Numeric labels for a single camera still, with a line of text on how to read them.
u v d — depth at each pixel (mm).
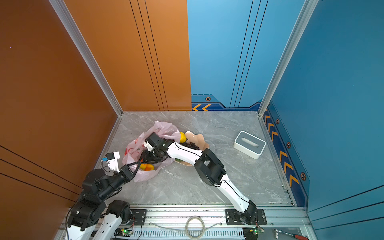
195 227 710
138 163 671
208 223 723
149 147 808
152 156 767
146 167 835
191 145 965
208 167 567
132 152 875
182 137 914
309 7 697
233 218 725
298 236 680
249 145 956
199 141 982
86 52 851
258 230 690
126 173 582
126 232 701
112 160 602
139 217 739
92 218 470
